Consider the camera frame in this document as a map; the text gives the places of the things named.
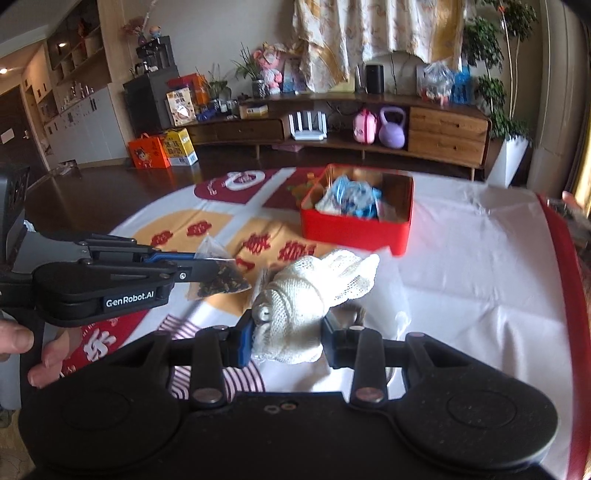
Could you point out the cream cloth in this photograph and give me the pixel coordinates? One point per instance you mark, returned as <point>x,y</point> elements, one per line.
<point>328,203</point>

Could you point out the tea bag packet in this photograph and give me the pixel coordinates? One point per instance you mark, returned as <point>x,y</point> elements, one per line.
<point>221,277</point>

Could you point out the orange cartoon gift box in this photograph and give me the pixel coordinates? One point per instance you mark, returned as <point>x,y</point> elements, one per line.
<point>148,153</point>

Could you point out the beige air conditioner column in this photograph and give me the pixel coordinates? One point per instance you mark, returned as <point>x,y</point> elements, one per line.
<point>558,92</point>

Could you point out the dark wooden door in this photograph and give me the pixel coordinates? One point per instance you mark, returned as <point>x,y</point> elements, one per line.
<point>16,134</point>

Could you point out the small cream box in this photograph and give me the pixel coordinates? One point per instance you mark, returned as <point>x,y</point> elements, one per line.
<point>254,111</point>

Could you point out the blue child face mask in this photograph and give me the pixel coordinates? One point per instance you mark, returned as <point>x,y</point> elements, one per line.
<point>353,189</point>

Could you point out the pink mat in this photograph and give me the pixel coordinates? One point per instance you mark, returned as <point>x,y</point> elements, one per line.
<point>287,147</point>

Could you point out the blue bag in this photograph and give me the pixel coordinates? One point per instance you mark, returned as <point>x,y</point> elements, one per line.
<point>462,87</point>

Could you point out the white planter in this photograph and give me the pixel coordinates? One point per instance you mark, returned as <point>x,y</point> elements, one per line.
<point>508,161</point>

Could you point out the person's left hand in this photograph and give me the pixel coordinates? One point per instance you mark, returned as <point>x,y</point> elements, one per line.
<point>53,360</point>

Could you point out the red tin box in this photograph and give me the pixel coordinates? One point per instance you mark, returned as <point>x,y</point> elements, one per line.
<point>355,235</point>

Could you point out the white router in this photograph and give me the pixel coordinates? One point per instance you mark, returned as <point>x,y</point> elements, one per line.
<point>308,131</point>

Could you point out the black coffee machine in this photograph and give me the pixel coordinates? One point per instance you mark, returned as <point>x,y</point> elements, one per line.
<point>154,55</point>

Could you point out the wooden wall shelf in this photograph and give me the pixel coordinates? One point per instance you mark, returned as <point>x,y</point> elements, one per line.
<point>83,46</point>

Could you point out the small figurine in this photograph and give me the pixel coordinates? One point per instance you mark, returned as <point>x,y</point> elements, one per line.
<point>155,32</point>

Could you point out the blue toy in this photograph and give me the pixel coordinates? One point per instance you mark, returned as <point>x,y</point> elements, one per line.
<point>207,114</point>

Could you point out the dried flower vase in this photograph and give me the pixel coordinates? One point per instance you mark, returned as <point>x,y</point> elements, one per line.
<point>135,30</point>

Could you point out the blue plastic gloves packet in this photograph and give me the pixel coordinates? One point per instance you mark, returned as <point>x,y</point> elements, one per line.
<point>364,210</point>

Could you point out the floral cloth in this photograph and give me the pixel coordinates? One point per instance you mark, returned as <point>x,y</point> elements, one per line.
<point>369,32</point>

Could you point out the black cabinet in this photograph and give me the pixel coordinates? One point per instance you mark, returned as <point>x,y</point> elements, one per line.
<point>147,106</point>

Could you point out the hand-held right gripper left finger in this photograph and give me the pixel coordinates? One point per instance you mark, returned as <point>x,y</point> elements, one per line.
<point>244,339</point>

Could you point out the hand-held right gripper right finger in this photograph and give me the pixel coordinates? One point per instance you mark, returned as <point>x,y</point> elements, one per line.
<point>330,344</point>

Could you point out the snack box with window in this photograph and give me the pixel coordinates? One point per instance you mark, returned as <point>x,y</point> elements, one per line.
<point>181,110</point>

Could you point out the pink doll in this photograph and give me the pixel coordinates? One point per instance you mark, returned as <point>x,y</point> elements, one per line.
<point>270,69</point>

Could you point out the black speaker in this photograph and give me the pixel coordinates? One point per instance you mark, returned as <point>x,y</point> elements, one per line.
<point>374,78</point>

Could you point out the wooden tv cabinet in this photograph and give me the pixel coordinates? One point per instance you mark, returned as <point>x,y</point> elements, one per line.
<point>448,134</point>

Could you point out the orange gift bag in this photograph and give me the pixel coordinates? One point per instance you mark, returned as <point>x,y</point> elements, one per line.
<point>196,87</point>

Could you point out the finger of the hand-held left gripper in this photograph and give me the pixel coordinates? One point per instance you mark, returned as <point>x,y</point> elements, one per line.
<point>120,244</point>
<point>161,273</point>

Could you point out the blue picture box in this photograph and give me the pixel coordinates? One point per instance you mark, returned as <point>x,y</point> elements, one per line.
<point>294,76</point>

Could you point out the potted orchid plant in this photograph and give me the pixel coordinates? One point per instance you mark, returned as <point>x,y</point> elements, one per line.
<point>258,87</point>

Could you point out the purple kettlebell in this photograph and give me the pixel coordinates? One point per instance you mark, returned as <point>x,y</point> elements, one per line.
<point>392,133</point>

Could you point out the yellow carton box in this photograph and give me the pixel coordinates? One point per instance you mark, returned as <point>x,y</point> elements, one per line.
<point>181,147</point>

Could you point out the small potted plant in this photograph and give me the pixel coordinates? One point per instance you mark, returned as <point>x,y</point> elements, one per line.
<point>217,87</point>

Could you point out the white knit glove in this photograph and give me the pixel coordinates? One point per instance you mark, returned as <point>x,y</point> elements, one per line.
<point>300,304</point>

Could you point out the white cupboard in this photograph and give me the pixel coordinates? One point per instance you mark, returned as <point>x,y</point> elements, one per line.
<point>87,124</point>

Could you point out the tall green tree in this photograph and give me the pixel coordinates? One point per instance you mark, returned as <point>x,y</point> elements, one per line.
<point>485,46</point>

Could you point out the clear plastic bag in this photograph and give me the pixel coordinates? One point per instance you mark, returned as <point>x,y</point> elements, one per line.
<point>436,83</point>

